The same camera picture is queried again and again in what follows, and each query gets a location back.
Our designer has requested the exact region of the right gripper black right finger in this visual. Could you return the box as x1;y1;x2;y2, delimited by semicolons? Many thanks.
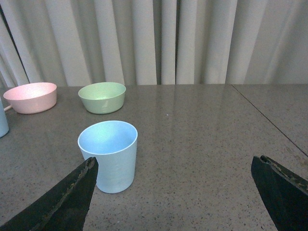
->
251;155;308;231

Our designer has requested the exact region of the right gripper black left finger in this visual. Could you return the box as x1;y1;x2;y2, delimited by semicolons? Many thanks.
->
0;157;98;231

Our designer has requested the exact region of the light blue cup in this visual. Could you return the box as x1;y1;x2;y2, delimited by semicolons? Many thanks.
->
77;120;138;193
0;101;9;137

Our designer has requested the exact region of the pink bowl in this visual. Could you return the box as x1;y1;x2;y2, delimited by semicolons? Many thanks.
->
3;82;57;115

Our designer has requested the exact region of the green bowl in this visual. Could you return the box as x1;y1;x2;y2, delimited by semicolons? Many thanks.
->
78;82;126;115

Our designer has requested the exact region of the white pleated curtain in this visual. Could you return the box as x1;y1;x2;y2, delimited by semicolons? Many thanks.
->
0;0;308;87

